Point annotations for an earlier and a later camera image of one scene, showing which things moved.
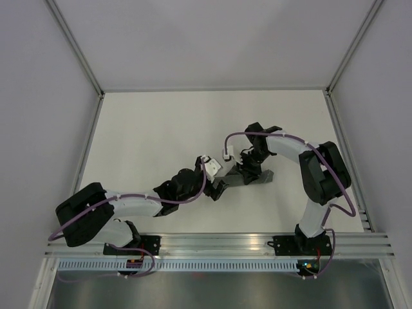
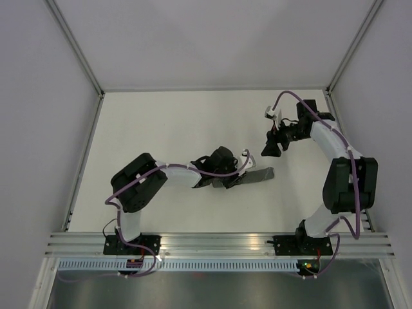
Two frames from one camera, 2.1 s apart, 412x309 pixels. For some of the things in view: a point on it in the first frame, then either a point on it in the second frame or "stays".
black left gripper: x=215 y=193 to x=235 y=180
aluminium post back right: x=372 y=12 stays
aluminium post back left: x=57 y=15 stays
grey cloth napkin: x=234 y=177 stays
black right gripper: x=248 y=174 to x=273 y=137
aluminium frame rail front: x=356 y=244 stays
